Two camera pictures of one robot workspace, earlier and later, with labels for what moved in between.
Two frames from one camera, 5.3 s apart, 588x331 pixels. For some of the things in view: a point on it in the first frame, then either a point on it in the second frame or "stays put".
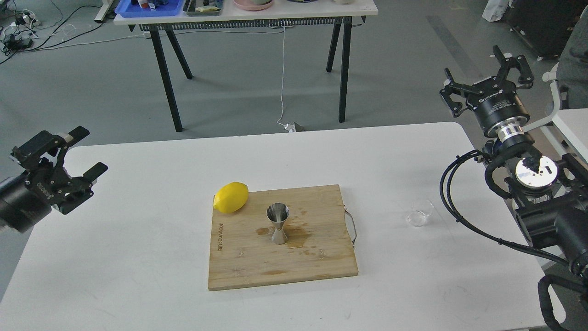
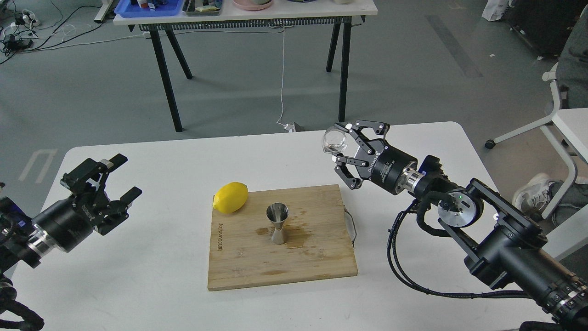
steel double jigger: x=278 y=212 stays put
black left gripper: x=26 y=197 to x=66 y=224
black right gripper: x=495 y=103 to x=383 y=164
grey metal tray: x=189 y=7 stays put
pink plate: x=250 y=5 stays put
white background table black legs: x=342 y=13 stays put
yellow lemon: x=231 y=197 stays put
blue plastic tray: x=125 y=8 stays put
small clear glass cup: x=421 y=211 to x=334 y=140
